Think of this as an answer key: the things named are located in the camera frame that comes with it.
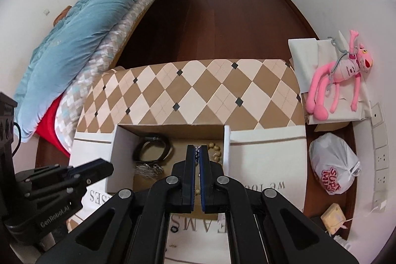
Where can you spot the white wall socket strip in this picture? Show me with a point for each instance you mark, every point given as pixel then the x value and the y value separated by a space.
pixel 380 155

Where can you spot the red cloth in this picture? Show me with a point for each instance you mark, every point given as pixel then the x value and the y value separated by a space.
pixel 51 124

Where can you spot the white cardboard box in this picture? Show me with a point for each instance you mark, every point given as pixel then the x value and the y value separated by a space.
pixel 123 143

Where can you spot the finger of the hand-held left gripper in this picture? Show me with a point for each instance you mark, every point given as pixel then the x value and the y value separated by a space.
pixel 92 169

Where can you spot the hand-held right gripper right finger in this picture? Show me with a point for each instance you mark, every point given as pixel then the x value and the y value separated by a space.
pixel 203 165

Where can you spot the white plastic bag red print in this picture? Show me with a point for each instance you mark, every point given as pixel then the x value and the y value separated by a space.
pixel 331 158

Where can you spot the brown pillow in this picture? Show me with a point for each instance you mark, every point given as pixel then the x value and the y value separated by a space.
pixel 62 15

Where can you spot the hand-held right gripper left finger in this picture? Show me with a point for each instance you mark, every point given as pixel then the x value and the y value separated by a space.
pixel 192 165

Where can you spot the small yellow box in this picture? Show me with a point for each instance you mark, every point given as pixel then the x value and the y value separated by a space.
pixel 332 217

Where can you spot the brown argyle tablecloth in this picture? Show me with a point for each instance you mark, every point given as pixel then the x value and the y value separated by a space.
pixel 198 90

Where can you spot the light blue quilt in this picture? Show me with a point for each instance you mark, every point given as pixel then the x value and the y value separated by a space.
pixel 86 22

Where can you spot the open cardboard box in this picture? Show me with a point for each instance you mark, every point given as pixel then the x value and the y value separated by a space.
pixel 266 158

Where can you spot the pink plush toy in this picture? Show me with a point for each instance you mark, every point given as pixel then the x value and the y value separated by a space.
pixel 346 69

